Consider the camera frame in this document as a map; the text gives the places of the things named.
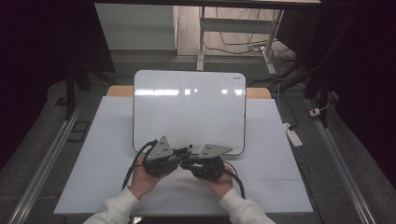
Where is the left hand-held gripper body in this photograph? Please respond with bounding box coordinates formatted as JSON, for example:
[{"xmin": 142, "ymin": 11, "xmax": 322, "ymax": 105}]
[{"xmin": 142, "ymin": 135, "xmax": 183, "ymax": 178}]

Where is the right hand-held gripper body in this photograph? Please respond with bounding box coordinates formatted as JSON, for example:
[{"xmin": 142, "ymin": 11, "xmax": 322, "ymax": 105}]
[{"xmin": 186, "ymin": 143, "xmax": 233, "ymax": 182}]

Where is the white whiteboard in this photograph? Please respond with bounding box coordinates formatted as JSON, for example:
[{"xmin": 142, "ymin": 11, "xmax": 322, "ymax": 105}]
[{"xmin": 133, "ymin": 69, "xmax": 247, "ymax": 156}]

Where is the person's right hand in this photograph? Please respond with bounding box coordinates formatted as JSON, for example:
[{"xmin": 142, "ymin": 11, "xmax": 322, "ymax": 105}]
[{"xmin": 199, "ymin": 163, "xmax": 234, "ymax": 201}]

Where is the person's left hand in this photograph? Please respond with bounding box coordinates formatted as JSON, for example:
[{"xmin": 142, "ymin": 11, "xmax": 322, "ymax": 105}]
[{"xmin": 128, "ymin": 156, "xmax": 176, "ymax": 201}]

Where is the white table mat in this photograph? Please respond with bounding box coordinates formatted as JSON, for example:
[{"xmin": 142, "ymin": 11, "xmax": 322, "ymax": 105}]
[{"xmin": 53, "ymin": 95, "xmax": 314, "ymax": 217}]

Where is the wooden table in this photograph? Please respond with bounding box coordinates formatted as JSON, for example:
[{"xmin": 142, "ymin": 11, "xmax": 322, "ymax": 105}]
[{"xmin": 106, "ymin": 85, "xmax": 273, "ymax": 100}]

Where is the black floor plate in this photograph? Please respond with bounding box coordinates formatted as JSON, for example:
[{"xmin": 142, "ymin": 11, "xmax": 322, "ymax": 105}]
[{"xmin": 66, "ymin": 120, "xmax": 92, "ymax": 144}]

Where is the white power strip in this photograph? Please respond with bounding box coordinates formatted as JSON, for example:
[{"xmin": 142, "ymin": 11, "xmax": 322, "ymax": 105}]
[{"xmin": 282, "ymin": 122, "xmax": 304, "ymax": 148}]

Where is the black metal stand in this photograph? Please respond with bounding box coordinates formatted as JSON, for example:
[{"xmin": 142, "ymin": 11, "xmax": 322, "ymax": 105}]
[{"xmin": 54, "ymin": 62, "xmax": 117, "ymax": 121}]

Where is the white cabinet panel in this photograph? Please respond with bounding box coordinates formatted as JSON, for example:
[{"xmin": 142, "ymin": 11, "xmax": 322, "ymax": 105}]
[{"xmin": 94, "ymin": 3, "xmax": 178, "ymax": 51}]

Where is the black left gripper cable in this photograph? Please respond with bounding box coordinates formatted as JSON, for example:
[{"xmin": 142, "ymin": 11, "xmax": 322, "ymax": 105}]
[{"xmin": 121, "ymin": 139, "xmax": 159, "ymax": 191}]

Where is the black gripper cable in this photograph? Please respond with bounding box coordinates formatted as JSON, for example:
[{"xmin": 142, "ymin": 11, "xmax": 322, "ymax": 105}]
[
  {"xmin": 121, "ymin": 139, "xmax": 159, "ymax": 191},
  {"xmin": 221, "ymin": 161, "xmax": 247, "ymax": 200}
]

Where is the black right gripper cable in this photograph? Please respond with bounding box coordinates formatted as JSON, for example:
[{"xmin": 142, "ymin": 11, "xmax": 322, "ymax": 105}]
[{"xmin": 221, "ymin": 161, "xmax": 247, "ymax": 200}]

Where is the black plug with cable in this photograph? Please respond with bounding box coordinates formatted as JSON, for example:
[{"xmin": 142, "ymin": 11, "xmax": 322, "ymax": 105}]
[{"xmin": 279, "ymin": 92, "xmax": 299, "ymax": 132}]

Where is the aluminium rail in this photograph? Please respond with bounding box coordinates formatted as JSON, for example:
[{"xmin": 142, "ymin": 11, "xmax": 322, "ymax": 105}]
[
  {"xmin": 7, "ymin": 102, "xmax": 84, "ymax": 224},
  {"xmin": 305, "ymin": 98, "xmax": 377, "ymax": 224}
]

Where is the tangle of black floor cables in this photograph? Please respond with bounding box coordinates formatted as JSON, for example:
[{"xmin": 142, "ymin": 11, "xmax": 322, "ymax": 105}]
[{"xmin": 204, "ymin": 7, "xmax": 297, "ymax": 64}]

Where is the white desk frame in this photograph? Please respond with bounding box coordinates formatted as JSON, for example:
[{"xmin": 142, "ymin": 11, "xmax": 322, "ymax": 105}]
[{"xmin": 196, "ymin": 6, "xmax": 285, "ymax": 76}]

